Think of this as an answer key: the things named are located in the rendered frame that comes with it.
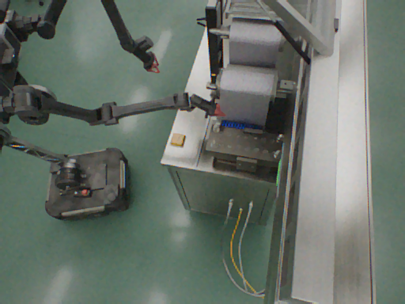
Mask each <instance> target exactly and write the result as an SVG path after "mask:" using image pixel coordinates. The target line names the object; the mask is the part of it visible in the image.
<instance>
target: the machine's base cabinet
mask: <svg viewBox="0 0 405 304"><path fill-rule="evenodd" d="M167 168H168V171H169V174H170V175H171V178H172V180H173V182H174V185H175V186H176V190H177V192H178V194H179V195H180V199H181V201H182V203H183V206H184V208H185V209H186V210H192V211H197V212H201V213H207V214H210V215H215V216H221V217H225V218H226V216H227V211H228V209H229V203H233V206H232V207H231V210H230V215H229V219H236V220H238V218H239V216H240V221H243V222H245V221H246V219H247V217H248V211H249V204H250V203H251V204H253V207H252V210H251V213H250V215H249V217H248V222H250V223H255V224H258V225H261V226H265V225H266V223H267V219H268V217H269V215H270V212H271V209H272V207H273V204H274V198H275V193H276V187H271V186H266V185H263V184H254V183H250V182H247V181H242V180H233V179H230V178H226V177H216V176H212V175H209V174H202V173H196V172H192V171H186V170H182V169H172V168H169V167H167ZM239 209H242V212H241V214H240V210H239Z"/></svg>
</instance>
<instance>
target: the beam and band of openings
mask: <svg viewBox="0 0 405 304"><path fill-rule="evenodd" d="M341 6H342V0H336V12H335V18H334V24H333V28H334V29H335V44H334V54H332V55H321V54H320V53H319V52H318V51H316V49H315V48H313V47H312V46H311V45H309V43H307V42H306V40H304V46H303V52H305V54H306V55H307V56H308V58H309V59H310V63H309V65H308V64H307V63H306V62H305V61H304V60H303V59H302V65H301V76H300V82H299V88H298V100H297V111H296V117H295V124H294V136H293V147H292V153H291V165H290V176H289V182H288V194H287V200H286V217H285V223H284V230H283V242H282V253H281V265H280V271H279V277H278V295H277V302H279V303H285V304H334V275H335V202H336V154H337V129H338V104H339V56H340V32H341Z"/></svg>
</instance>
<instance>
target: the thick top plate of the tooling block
mask: <svg viewBox="0 0 405 304"><path fill-rule="evenodd" d="M213 127H214V124H212V128H211V130H210V133H209V139H208V142H207V144H206V156H211V157H218V158H224V159H229V160H237V157H243V158H251V159H254V160H257V165H269V166H272V167H276V168H278V163H279V159H276V158H275V156H274V154H275V152H276V151H277V150H282V144H283V142H277V140H276V138H277V137H278V134H273V133H265V132H263V134H262V136H260V135H253V134H249V133H244V129H240V128H235V127H224V126H220V127H219V128H220V131H219V132H218V133H215V132H213ZM213 139H215V140H216V141H217V143H218V148H212V147H211V142H212V140H213Z"/></svg>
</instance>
